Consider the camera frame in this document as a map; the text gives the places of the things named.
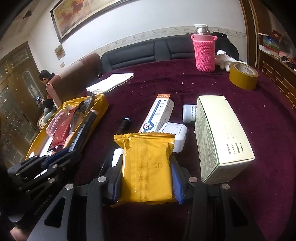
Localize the seated person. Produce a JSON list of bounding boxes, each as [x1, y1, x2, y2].
[[36, 69, 57, 124]]

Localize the small wall plaque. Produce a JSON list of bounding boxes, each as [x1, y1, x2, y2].
[[55, 44, 66, 60]]

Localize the large white green box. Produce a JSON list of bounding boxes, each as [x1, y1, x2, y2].
[[195, 95, 255, 185]]

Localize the yellow storage tray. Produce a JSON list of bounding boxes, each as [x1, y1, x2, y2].
[[25, 94, 109, 159]]

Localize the black pen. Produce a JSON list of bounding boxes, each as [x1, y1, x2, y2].
[[115, 118, 131, 135]]

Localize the yellow snack packet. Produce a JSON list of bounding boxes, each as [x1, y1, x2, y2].
[[114, 133, 176, 206]]

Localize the red packet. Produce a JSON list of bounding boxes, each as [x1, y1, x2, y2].
[[46, 108, 76, 148]]

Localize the brown armchair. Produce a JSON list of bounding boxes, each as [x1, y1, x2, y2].
[[46, 53, 102, 106]]

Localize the yellow tape roll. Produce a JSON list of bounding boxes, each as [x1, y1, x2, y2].
[[229, 62, 259, 90]]

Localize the wooden side shelf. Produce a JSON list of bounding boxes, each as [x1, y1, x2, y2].
[[240, 1, 295, 110]]

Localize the white blue toothpaste box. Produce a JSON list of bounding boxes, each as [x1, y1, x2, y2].
[[139, 94, 175, 133]]

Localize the wooden cabinet doors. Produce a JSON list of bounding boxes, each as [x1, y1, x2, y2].
[[1, 42, 46, 168]]

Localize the white paper stack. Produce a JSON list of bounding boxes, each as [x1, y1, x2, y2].
[[86, 73, 134, 94]]

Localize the black leather sofa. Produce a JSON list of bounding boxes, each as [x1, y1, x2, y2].
[[101, 32, 239, 74]]

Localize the pink knitted bottle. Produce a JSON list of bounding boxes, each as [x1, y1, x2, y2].
[[191, 24, 218, 72]]

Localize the white cloth glove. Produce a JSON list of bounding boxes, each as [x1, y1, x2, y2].
[[215, 50, 236, 72]]

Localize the small white box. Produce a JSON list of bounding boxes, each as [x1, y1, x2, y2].
[[159, 123, 187, 153]]

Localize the framed horse painting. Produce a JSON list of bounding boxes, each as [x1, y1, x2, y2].
[[50, 0, 130, 43]]

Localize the white medicine bottle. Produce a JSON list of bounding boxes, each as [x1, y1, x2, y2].
[[182, 104, 197, 123]]

